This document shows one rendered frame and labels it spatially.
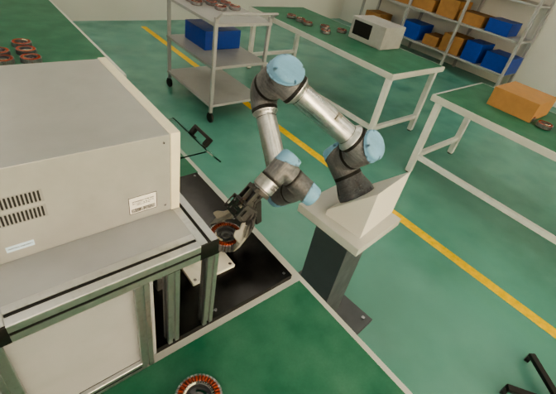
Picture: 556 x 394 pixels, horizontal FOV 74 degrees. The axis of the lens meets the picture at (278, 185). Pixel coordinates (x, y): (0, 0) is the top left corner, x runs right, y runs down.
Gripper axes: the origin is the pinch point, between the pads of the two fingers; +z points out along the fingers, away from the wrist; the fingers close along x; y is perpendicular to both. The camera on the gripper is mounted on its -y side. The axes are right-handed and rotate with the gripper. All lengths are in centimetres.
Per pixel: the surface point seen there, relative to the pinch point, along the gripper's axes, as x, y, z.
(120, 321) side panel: 20.4, 36.7, 19.5
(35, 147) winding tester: 4, 66, -1
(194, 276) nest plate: 5.0, 4.8, 13.2
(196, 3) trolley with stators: -256, -85, -100
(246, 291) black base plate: 17.4, -3.5, 6.2
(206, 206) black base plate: -22.7, -10.1, -0.6
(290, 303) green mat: 27.2, -12.2, 0.0
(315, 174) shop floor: -92, -169, -56
